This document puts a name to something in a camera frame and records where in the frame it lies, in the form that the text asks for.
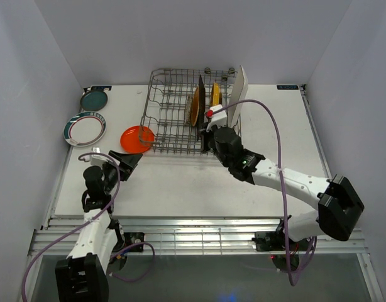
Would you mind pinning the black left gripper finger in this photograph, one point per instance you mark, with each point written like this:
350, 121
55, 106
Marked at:
128, 163
116, 155

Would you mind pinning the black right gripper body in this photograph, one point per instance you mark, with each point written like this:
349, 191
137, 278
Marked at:
208, 143

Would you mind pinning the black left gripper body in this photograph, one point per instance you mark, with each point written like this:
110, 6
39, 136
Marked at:
111, 175

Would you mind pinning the yellow polka dot plate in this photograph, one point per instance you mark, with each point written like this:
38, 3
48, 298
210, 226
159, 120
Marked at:
216, 95

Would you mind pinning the white plate striped rim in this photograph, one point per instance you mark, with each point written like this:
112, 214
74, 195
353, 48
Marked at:
84, 129

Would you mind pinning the speckled beige oval plate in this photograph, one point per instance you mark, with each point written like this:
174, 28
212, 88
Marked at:
187, 111

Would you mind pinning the woven bamboo round plate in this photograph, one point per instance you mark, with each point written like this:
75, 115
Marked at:
194, 109

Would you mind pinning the white rectangular plate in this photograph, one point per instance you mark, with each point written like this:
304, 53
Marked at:
238, 93

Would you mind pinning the green square glazed plate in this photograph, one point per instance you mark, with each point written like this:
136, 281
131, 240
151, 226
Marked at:
201, 106

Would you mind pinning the dark teal round plate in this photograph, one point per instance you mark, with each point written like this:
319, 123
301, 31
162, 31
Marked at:
94, 100

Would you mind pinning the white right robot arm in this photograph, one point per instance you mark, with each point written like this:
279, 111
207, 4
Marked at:
336, 206

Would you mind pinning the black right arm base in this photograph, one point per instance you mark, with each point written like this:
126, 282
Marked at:
275, 241

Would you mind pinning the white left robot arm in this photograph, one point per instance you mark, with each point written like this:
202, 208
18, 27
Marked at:
82, 275

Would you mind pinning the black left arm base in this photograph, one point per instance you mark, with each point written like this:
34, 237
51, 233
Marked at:
131, 238

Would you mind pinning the orange round plate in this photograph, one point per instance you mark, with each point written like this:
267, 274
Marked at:
137, 139

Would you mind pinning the black label back left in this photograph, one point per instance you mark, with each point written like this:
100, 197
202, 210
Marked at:
100, 88

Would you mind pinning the black xdof label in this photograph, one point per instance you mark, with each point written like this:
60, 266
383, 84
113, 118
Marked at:
287, 87

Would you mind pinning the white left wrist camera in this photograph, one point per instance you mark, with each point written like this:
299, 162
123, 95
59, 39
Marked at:
96, 159

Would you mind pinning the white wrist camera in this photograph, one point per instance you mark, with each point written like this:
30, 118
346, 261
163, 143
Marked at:
216, 116
96, 159

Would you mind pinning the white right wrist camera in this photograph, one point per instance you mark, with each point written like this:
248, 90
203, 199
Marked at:
216, 116

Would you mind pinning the grey wire dish rack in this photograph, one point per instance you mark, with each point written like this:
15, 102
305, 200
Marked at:
163, 113

